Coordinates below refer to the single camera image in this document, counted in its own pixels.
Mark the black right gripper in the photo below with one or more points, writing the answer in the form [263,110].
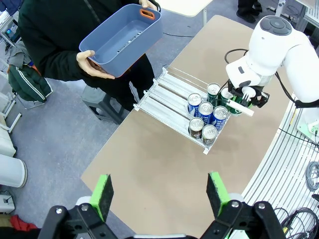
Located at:
[258,90]

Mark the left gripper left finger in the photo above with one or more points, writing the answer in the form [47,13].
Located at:
[99,199]

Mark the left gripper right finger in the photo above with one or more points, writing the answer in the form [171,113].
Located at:
[219,196]

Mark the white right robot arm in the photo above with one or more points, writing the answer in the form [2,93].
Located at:
[279,49]

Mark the person's right forearm black sleeve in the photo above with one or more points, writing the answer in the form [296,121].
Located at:
[59,64]

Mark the clear white can dispenser rack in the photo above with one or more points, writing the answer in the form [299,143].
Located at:
[169,99]

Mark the person's right hand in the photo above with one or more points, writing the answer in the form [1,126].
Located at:
[88,66]

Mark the person's left hand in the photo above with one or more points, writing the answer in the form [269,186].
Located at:
[148,3]

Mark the dark patterned coffee can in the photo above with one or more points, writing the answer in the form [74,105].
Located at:
[196,127]
[208,135]

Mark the aluminium profile mounting platform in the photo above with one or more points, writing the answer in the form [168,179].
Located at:
[274,169]

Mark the red cloth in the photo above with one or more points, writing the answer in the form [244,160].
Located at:
[22,222]

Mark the bystander in black clothes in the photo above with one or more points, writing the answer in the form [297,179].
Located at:
[249,12]

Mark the white cylindrical air purifier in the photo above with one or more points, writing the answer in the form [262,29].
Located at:
[12,170]

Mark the grey plastic stool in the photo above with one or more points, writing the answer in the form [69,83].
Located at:
[99,99]

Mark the large white desk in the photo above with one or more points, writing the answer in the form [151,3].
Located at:
[184,6]

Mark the green jacket with white stripes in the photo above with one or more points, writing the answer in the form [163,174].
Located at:
[30,84]

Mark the grey and orange clothing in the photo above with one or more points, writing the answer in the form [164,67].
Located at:
[18,54]

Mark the person in black jacket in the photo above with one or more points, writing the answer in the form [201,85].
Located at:
[54,30]

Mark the person in blue jacket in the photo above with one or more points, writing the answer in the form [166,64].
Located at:
[11,6]

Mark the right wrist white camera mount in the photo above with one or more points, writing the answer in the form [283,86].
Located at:
[243,109]

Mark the aluminium frame equipment rack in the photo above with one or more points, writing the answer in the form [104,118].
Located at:
[309,12]

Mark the white metal rack frame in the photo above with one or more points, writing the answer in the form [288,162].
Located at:
[10,107]

